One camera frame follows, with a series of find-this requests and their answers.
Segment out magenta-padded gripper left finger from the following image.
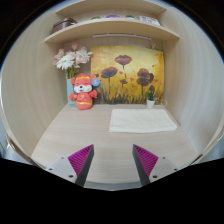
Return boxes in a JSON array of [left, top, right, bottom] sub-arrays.
[[45, 144, 95, 187]]

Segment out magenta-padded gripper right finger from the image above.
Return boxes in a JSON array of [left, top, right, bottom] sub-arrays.
[[132, 143, 180, 187]]

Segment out cream white towel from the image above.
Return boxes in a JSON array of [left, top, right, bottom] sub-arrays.
[[108, 108, 178, 134]]

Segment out small potted green plant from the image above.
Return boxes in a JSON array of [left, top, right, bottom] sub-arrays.
[[145, 89, 158, 109]]

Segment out red plush mouse toy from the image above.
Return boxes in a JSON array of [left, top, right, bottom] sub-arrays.
[[68, 73, 101, 111]]

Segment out light blue vase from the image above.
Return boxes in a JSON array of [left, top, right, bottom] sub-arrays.
[[66, 77, 78, 108]]

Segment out yellow poppy flower painting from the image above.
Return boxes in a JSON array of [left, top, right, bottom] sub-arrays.
[[90, 45, 166, 105]]

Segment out pink and white flower bouquet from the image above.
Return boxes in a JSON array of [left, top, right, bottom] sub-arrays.
[[53, 42, 93, 80]]

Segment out wooden shelf unit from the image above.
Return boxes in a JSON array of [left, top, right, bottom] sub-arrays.
[[44, 0, 181, 44]]

